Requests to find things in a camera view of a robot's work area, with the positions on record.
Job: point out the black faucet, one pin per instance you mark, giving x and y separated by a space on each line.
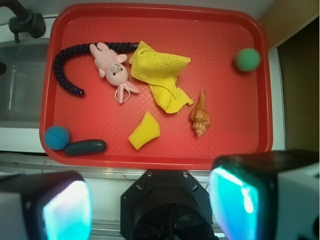
24 21

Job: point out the dark green plastic pickle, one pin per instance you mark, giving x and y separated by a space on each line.
85 147

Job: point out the brown seashell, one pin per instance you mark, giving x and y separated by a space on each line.
199 116

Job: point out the red plastic tray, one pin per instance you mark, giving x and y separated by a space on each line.
238 103

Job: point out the yellow sponge piece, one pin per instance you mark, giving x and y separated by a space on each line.
147 130

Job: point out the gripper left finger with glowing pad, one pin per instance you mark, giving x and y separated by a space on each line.
45 206

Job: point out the yellow cloth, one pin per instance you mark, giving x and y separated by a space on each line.
160 71

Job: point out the green ball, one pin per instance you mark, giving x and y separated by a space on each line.
247 59

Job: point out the blue ball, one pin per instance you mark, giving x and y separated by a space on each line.
56 137

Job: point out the pink plush bunny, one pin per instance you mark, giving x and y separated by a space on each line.
110 66

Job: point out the steel sink basin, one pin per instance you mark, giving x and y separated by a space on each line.
21 85

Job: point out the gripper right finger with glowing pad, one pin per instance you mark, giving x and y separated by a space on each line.
273 195

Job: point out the black octagonal mount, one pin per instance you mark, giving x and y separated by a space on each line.
166 205

